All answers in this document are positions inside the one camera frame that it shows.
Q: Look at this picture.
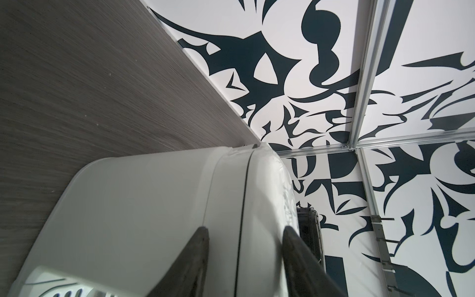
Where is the white coffee machine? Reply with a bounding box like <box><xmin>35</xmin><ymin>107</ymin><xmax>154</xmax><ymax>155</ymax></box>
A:
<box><xmin>9</xmin><ymin>144</ymin><xmax>298</xmax><ymax>297</ymax></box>

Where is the black coffee machine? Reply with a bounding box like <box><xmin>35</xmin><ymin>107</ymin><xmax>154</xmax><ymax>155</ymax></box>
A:
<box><xmin>297</xmin><ymin>207</ymin><xmax>326</xmax><ymax>271</ymax></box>

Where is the wall hook rail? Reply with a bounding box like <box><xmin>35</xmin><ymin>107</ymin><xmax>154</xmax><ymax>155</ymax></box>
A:
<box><xmin>371</xmin><ymin>215</ymin><xmax>413</xmax><ymax>297</ymax></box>

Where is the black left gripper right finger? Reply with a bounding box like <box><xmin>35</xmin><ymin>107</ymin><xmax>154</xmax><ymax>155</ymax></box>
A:
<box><xmin>282</xmin><ymin>226</ymin><xmax>345</xmax><ymax>297</ymax></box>

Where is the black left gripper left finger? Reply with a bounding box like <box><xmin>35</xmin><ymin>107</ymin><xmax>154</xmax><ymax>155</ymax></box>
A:
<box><xmin>148</xmin><ymin>226</ymin><xmax>210</xmax><ymax>297</ymax></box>

